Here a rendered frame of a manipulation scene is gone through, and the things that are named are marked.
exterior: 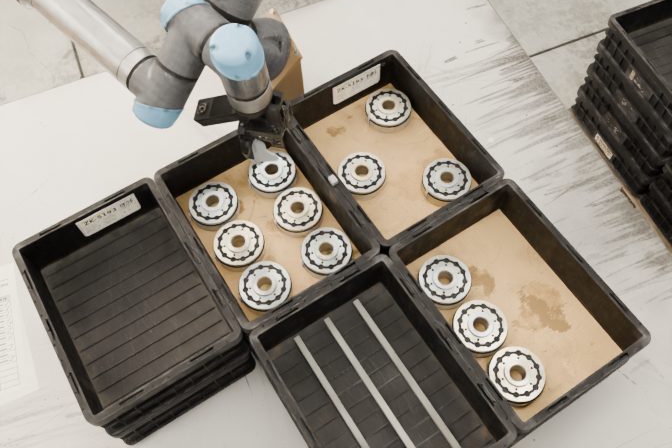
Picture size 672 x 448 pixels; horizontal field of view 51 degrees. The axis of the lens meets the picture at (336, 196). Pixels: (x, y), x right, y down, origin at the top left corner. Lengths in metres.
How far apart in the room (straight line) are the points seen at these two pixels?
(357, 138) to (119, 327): 0.64
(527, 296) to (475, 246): 0.14
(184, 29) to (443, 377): 0.77
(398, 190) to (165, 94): 0.57
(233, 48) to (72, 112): 0.92
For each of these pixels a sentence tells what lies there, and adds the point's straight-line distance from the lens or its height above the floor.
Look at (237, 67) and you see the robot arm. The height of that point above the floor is 1.33.
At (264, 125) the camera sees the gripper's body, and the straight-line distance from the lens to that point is 1.22.
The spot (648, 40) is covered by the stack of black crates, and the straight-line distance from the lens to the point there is 2.36.
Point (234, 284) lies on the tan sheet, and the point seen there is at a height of 0.83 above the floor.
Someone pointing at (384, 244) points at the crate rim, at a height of 0.93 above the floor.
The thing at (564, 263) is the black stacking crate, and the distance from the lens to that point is 1.41.
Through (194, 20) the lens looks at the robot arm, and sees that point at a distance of 1.12.
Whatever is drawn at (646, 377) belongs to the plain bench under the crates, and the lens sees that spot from 1.59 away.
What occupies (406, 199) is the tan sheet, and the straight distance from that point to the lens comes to 1.49.
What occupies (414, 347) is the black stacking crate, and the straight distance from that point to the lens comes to 1.36.
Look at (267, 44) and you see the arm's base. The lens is 1.61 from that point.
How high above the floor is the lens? 2.13
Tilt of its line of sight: 61 degrees down
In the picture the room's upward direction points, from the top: 3 degrees counter-clockwise
